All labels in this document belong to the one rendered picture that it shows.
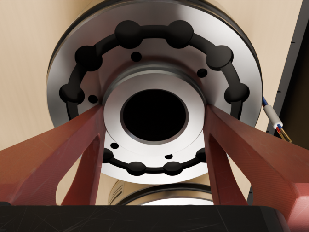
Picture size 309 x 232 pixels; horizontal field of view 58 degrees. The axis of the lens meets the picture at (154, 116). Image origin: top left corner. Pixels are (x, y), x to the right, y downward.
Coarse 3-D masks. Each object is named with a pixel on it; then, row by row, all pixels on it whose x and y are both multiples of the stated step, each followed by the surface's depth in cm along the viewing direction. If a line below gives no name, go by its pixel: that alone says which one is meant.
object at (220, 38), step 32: (128, 0) 10; (160, 0) 10; (96, 32) 11; (128, 32) 11; (160, 32) 11; (192, 32) 11; (224, 32) 11; (64, 64) 12; (96, 64) 12; (128, 64) 12; (160, 64) 12; (192, 64) 12; (224, 64) 12; (256, 64) 12; (64, 96) 13; (96, 96) 13; (224, 96) 13; (256, 96) 13; (128, 160) 15; (160, 160) 15; (192, 160) 15
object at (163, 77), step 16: (128, 80) 12; (144, 80) 12; (160, 80) 12; (176, 80) 12; (192, 80) 12; (112, 96) 12; (128, 96) 12; (176, 96) 12; (192, 96) 12; (112, 112) 13; (192, 112) 13; (112, 128) 13; (128, 128) 13; (176, 128) 14; (192, 128) 13; (128, 144) 14; (144, 144) 14; (160, 144) 14; (176, 144) 14
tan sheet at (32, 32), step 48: (0, 0) 13; (48, 0) 13; (240, 0) 13; (288, 0) 13; (0, 48) 15; (48, 48) 15; (288, 48) 15; (0, 96) 16; (144, 96) 16; (0, 144) 18
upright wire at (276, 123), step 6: (264, 102) 14; (264, 108) 13; (270, 108) 13; (270, 114) 13; (276, 114) 13; (270, 120) 13; (276, 120) 12; (276, 126) 12; (282, 132) 12; (282, 138) 12; (288, 138) 11
